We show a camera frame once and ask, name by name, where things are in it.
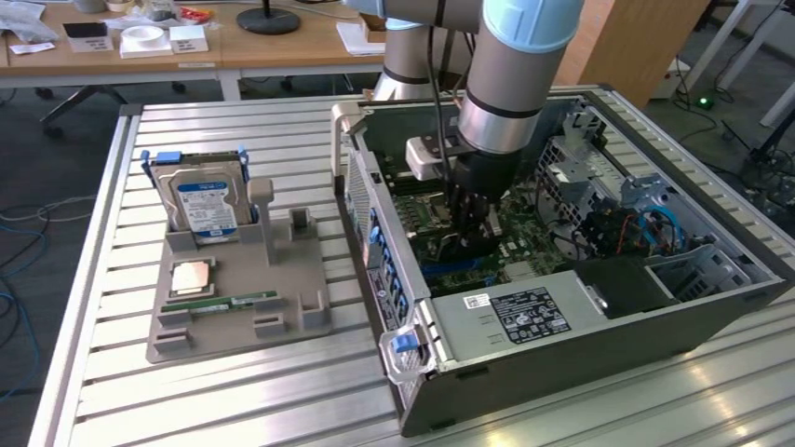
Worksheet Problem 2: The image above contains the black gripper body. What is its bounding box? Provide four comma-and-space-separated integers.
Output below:
446, 149, 521, 201

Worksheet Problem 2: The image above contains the black graphics card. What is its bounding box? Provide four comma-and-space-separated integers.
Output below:
426, 230, 501, 269

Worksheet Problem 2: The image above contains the CPU socket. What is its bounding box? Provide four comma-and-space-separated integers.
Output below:
420, 189, 456, 227

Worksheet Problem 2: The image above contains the green motherboard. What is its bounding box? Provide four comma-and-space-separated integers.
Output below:
378, 160, 576, 299

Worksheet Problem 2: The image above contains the silver heatsink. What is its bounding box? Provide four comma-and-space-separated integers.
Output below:
502, 261, 542, 281

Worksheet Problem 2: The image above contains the perforated metal disk bay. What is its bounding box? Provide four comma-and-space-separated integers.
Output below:
532, 109, 628, 227

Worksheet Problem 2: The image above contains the grey power supply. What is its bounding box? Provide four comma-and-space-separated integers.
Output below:
420, 271, 613, 373

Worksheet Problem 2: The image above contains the blue plastic latch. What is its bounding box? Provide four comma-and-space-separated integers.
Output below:
392, 332, 422, 359

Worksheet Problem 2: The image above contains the dark grey PC case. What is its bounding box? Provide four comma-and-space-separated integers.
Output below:
330, 83, 785, 439

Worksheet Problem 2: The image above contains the white paper stack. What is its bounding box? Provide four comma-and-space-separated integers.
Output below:
334, 20, 388, 58

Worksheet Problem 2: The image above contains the white device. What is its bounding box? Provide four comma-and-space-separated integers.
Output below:
657, 58, 694, 102

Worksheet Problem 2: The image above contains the open metal disk bay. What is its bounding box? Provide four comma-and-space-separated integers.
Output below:
641, 241, 756, 304

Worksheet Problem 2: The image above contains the grey parts rack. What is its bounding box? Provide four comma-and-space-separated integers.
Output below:
143, 177, 334, 367

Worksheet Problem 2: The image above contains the wooden cabinet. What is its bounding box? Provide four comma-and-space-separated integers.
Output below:
557, 0, 713, 107

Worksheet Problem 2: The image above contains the hard disk with blue carrier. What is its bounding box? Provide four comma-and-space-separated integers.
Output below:
138, 149, 253, 247

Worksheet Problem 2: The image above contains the green RAM stick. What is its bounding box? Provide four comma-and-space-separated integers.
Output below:
158, 291, 278, 314

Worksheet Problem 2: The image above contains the copper-topped CPU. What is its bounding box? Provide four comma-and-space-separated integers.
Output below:
169, 261, 211, 295

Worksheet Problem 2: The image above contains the black lamp base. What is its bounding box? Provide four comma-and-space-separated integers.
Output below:
234, 0, 303, 35

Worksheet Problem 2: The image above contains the white cube box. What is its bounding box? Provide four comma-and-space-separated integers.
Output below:
167, 25, 209, 56

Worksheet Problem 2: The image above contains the white flat box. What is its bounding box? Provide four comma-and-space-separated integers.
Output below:
117, 34, 174, 61

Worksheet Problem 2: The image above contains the white tape roll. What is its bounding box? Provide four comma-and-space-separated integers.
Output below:
119, 25, 163, 47

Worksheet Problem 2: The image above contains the dark bag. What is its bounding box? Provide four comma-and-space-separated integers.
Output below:
135, 0, 175, 23

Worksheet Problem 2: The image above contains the black chair base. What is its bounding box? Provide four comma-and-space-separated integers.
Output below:
35, 82, 189, 140

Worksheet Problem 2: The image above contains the white box with black top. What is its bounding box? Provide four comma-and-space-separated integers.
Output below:
61, 20, 117, 54

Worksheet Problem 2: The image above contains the wooden desk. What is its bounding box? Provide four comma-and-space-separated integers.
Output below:
0, 0, 562, 89

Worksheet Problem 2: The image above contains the red and white paper label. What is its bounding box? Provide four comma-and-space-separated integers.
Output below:
7, 41, 57, 56

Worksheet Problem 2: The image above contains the grey plastic bag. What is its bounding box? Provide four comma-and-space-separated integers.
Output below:
0, 2, 58, 44

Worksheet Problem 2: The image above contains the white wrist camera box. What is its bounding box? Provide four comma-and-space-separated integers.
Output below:
404, 136, 461, 182

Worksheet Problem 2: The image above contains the black wire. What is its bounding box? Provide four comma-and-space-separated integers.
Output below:
545, 218, 590, 262

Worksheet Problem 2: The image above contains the red wire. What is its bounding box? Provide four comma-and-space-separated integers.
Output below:
620, 211, 644, 255

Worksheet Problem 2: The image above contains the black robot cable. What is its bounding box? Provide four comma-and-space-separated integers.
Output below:
424, 0, 456, 183

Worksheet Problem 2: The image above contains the blue wire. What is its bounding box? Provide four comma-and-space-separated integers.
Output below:
638, 204, 685, 256

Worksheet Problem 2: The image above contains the white table frame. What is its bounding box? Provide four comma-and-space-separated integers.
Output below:
676, 0, 795, 128

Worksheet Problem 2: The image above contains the white floor cable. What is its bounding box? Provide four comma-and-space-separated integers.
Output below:
0, 195, 94, 224

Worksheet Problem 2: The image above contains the blue floor cable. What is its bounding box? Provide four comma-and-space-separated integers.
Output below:
0, 223, 49, 401

